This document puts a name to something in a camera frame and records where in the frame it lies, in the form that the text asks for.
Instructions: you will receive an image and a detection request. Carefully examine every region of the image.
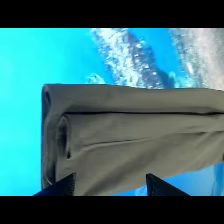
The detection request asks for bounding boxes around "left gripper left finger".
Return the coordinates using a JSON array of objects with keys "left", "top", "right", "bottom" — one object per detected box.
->
[{"left": 32, "top": 172, "right": 77, "bottom": 197}]

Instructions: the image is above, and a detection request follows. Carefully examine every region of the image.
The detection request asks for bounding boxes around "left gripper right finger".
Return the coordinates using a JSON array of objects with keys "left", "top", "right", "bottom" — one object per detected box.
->
[{"left": 145, "top": 173, "right": 191, "bottom": 197}]

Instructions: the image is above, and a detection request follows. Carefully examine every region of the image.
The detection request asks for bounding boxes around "grey shirt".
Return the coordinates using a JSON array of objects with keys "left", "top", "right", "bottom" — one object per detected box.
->
[{"left": 40, "top": 83, "right": 224, "bottom": 197}]

